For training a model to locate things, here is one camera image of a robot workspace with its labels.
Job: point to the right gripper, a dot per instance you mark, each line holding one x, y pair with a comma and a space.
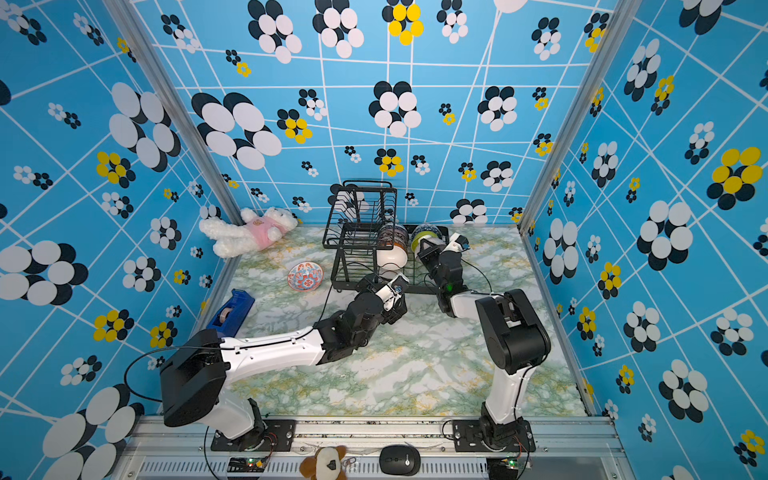
428, 257

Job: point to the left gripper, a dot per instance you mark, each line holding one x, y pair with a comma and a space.
396, 313

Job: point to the lime green bowl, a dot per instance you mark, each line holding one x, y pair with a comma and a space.
423, 230

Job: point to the plain white bowl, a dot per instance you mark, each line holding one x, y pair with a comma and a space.
391, 259

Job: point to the brown white patterned bowl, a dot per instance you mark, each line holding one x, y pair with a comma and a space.
391, 236

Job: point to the red blue patterned bowl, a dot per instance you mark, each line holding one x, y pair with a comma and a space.
305, 276

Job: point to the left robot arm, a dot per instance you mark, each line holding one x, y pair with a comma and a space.
196, 381

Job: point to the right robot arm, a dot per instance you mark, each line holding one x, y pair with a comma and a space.
515, 338

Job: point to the black computer mouse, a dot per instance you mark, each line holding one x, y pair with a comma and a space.
400, 460

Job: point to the blue tape dispenser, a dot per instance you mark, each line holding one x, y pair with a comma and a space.
228, 320

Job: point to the brown plush dog toy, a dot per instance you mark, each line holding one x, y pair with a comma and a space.
326, 464

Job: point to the white plush toy pink shirt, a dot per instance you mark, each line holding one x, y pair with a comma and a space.
258, 232

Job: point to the right circuit board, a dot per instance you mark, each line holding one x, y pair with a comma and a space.
502, 468

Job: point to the circuit board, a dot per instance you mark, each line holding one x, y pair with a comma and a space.
502, 468
246, 465

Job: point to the left circuit board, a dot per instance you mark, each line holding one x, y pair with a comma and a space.
246, 465

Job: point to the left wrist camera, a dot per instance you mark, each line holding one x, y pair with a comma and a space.
396, 287

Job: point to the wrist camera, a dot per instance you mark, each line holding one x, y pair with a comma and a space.
396, 287
458, 243

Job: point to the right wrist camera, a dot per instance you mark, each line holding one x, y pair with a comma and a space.
458, 243

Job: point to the black wire dish rack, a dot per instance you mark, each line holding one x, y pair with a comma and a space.
358, 209

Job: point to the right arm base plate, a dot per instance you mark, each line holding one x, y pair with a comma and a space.
485, 436

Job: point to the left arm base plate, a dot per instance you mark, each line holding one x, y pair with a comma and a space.
269, 436

